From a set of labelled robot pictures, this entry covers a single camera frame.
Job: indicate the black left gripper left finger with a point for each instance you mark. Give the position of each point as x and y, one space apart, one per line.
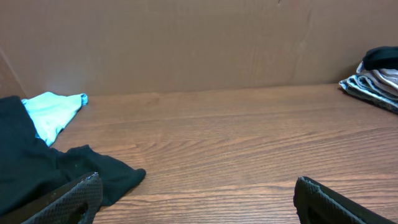
76 202

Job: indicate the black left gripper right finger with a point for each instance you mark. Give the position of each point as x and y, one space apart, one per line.
317 204

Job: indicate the black t-shirt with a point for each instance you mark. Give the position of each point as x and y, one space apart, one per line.
31 169

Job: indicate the light blue t-shirt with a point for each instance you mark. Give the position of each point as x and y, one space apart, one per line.
51 113

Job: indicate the folded grey striped garment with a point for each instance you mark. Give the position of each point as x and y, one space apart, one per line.
368 89

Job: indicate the folded beige garment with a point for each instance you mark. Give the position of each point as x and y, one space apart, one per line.
387 77

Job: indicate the folded black garment on pile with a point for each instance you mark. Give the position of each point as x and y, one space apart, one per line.
381 57

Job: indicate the brown cardboard wall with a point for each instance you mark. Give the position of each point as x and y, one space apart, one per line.
118 47

